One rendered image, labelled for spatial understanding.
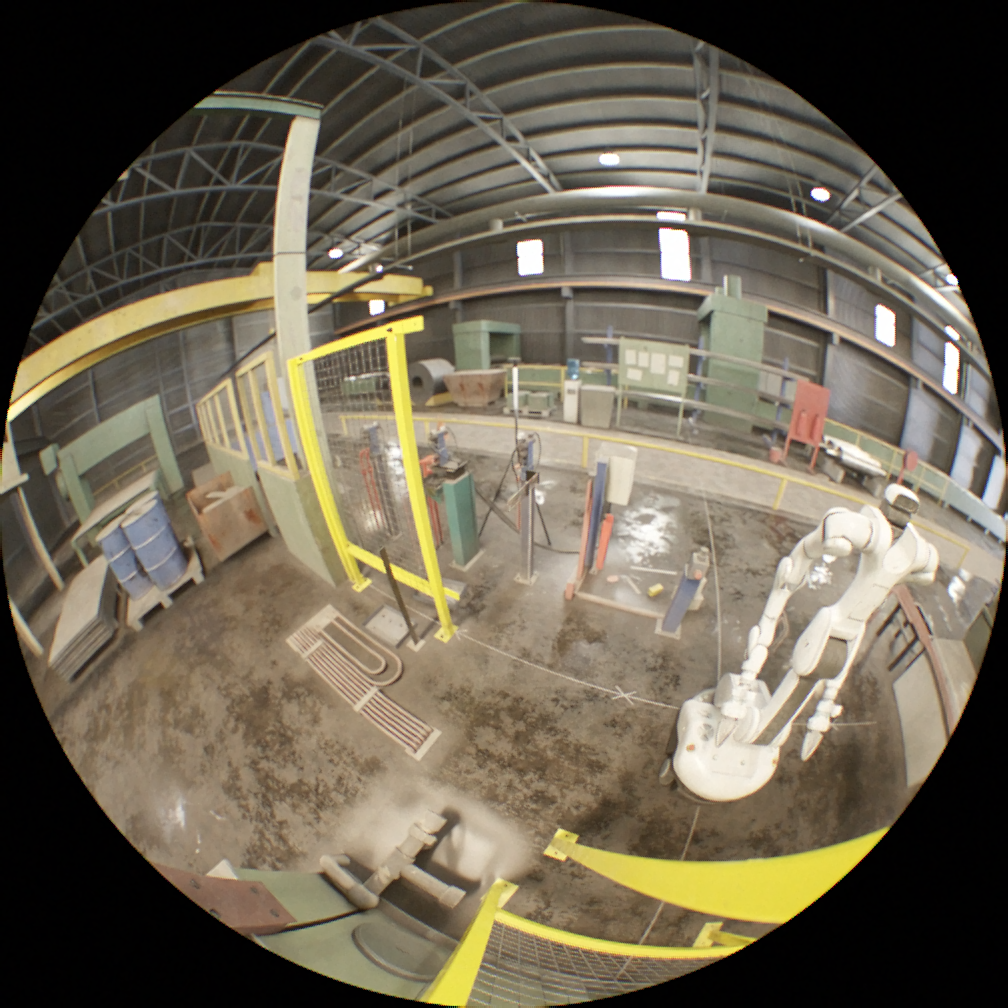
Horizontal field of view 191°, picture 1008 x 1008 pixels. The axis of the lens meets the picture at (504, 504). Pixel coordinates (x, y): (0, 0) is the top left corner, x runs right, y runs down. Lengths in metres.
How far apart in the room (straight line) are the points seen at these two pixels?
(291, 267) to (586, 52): 9.96
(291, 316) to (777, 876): 2.68
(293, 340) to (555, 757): 3.03
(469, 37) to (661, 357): 10.12
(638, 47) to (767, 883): 11.30
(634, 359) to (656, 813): 6.84
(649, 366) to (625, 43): 9.51
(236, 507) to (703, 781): 4.42
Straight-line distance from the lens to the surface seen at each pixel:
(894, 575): 1.11
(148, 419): 10.13
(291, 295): 2.50
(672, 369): 6.81
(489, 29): 10.77
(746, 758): 1.75
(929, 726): 3.29
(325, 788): 1.97
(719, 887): 0.34
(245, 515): 3.99
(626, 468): 2.24
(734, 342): 9.43
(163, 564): 4.13
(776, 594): 1.21
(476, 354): 11.22
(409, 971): 1.45
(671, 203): 9.89
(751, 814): 2.11
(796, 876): 0.27
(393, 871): 1.56
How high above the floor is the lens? 1.70
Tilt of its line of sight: 29 degrees down
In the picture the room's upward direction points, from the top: 2 degrees counter-clockwise
